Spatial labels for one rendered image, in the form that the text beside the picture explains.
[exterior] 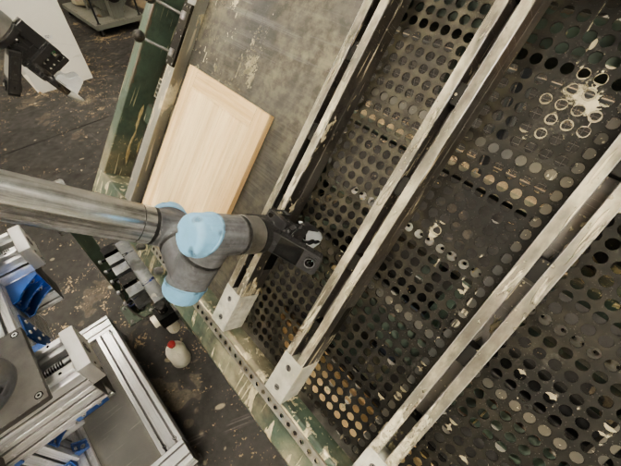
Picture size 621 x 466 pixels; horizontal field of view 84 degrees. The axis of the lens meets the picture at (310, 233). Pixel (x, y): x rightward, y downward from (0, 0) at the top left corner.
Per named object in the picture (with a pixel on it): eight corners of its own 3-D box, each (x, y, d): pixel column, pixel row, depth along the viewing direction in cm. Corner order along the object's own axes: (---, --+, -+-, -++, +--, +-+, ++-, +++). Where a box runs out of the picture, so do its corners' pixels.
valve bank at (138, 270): (107, 275, 152) (80, 239, 134) (139, 257, 159) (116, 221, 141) (159, 359, 128) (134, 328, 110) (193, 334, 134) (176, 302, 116)
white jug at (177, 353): (169, 359, 185) (156, 342, 170) (186, 347, 190) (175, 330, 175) (177, 373, 180) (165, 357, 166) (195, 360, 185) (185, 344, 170)
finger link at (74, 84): (98, 91, 97) (66, 67, 89) (84, 107, 97) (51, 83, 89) (94, 88, 99) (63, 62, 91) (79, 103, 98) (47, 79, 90)
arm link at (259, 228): (259, 229, 62) (240, 265, 64) (276, 229, 65) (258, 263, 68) (236, 206, 65) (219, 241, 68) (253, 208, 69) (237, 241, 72)
